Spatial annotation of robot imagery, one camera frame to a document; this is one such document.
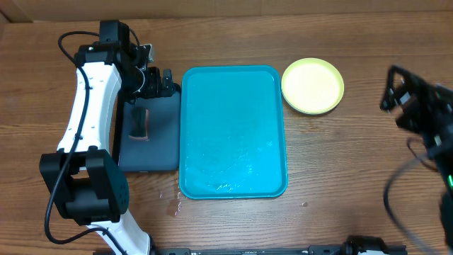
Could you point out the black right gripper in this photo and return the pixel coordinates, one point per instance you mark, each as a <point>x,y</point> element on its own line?
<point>409,98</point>

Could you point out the black water tray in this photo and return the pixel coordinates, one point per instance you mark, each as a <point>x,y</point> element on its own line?
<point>160,150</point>

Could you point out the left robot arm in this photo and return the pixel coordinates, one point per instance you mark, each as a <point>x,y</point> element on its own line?
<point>88,191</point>

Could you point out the yellow plate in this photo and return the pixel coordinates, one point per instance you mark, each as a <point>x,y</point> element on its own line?
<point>312,86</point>

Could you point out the green orange sponge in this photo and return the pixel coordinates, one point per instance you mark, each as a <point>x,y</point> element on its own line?
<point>140,117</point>

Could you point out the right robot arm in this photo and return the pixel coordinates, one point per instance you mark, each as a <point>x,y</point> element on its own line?
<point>441,154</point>

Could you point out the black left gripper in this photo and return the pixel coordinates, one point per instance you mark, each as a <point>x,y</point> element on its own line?
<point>155,90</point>

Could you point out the teal plastic tray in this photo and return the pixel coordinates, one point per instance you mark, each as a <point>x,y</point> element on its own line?
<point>232,137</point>

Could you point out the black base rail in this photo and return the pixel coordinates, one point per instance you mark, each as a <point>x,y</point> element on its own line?
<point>353,245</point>

